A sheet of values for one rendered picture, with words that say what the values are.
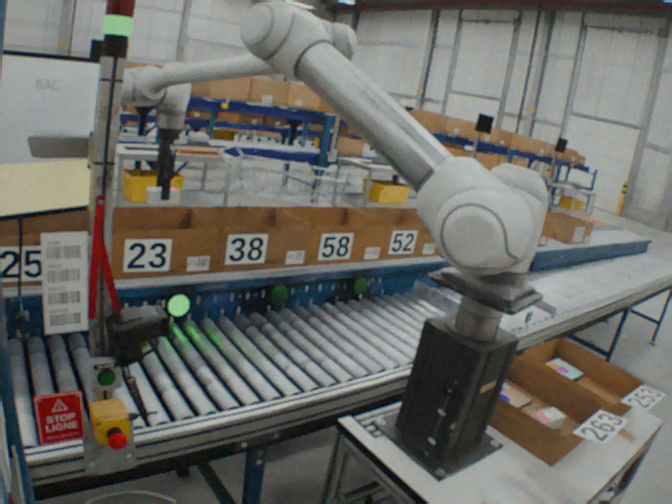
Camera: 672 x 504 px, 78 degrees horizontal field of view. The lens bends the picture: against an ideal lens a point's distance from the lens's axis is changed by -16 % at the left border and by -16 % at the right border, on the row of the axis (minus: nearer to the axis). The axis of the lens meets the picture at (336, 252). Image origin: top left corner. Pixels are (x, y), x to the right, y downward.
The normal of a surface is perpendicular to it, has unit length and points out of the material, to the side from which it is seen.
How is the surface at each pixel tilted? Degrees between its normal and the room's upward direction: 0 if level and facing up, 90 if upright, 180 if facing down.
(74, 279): 90
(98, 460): 90
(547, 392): 89
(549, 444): 90
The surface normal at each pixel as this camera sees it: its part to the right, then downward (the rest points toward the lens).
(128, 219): 0.59, 0.33
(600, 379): -0.81, 0.00
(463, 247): -0.43, 0.22
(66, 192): 0.84, 0.23
